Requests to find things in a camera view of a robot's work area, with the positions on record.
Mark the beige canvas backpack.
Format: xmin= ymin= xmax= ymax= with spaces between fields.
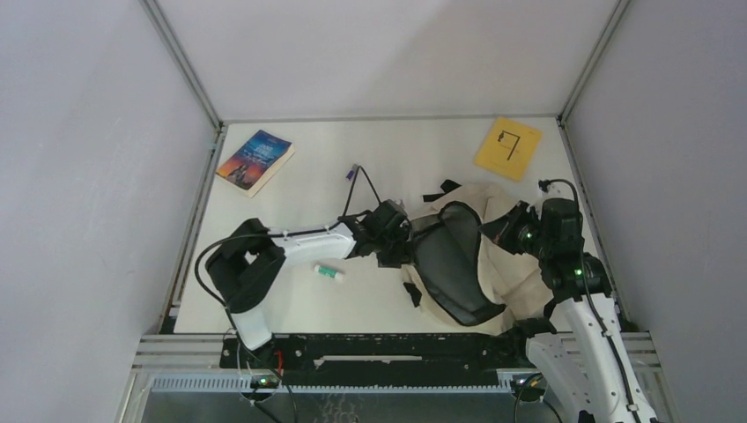
xmin=402 ymin=180 xmax=555 ymax=336

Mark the purple grey USB stick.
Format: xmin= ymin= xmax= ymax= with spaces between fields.
xmin=345 ymin=164 xmax=359 ymax=181

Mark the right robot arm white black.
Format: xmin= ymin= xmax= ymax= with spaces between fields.
xmin=479 ymin=197 xmax=658 ymax=422

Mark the black mounting base rail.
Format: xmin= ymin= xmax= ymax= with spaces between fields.
xmin=218 ymin=329 xmax=534 ymax=385

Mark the green white glue stick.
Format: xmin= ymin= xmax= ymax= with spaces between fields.
xmin=313 ymin=264 xmax=345 ymax=282

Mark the yellow notebook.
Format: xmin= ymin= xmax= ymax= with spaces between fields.
xmin=473 ymin=116 xmax=543 ymax=182

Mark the white slotted cable duct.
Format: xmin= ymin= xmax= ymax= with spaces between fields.
xmin=150 ymin=373 xmax=525 ymax=394

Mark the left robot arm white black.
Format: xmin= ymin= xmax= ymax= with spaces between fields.
xmin=194 ymin=200 xmax=413 ymax=367

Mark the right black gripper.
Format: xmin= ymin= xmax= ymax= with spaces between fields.
xmin=479 ymin=200 xmax=553 ymax=261

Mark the Jane Eyre paperback book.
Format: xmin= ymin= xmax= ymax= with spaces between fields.
xmin=216 ymin=130 xmax=295 ymax=197

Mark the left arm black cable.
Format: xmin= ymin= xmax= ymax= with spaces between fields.
xmin=193 ymin=166 xmax=387 ymax=352

